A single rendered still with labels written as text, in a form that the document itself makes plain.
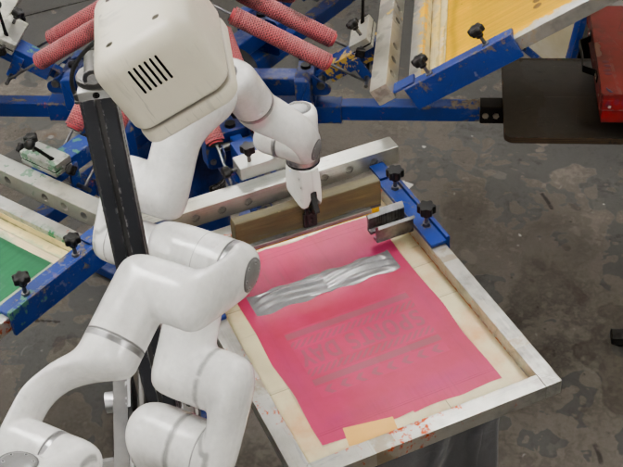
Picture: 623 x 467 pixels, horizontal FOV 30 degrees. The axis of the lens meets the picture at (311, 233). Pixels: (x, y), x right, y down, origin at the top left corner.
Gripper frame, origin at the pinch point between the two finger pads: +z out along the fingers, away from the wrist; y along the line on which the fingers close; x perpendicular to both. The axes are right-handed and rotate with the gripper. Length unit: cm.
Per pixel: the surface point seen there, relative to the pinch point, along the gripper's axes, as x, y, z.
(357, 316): 2.4, 20.4, 15.5
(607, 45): 101, -28, -1
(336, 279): 3.3, 7.9, 14.7
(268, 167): 1.4, -27.4, 4.9
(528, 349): 28, 49, 12
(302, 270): -2.2, 0.5, 15.4
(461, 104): 67, -46, 18
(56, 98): -35, -105, 18
